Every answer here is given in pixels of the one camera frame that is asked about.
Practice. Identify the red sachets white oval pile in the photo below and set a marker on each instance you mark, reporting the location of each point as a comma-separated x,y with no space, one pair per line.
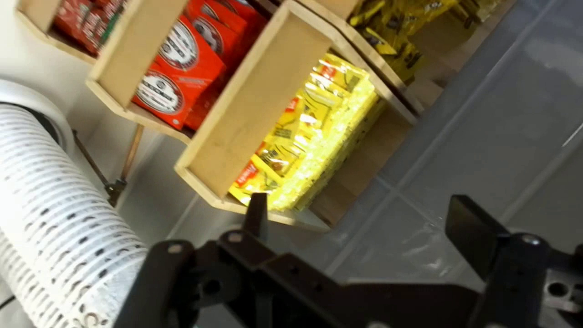
183,66

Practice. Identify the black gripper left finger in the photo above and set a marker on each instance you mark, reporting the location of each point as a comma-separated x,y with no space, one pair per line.
176,285

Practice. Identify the tallest paper cup stack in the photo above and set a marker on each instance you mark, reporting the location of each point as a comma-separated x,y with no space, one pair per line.
56,212

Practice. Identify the olive yellow sachets pile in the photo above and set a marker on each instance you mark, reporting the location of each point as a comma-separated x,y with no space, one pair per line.
395,24

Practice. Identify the white round cup holder base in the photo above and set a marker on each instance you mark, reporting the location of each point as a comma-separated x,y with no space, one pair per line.
38,97

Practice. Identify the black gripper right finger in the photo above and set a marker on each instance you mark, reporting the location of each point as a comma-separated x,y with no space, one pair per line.
511,279

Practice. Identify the wooden bin shelf organizer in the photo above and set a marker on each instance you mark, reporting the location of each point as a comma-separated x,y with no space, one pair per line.
262,110

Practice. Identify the red and white sachets pile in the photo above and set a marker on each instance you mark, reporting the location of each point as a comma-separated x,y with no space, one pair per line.
85,20

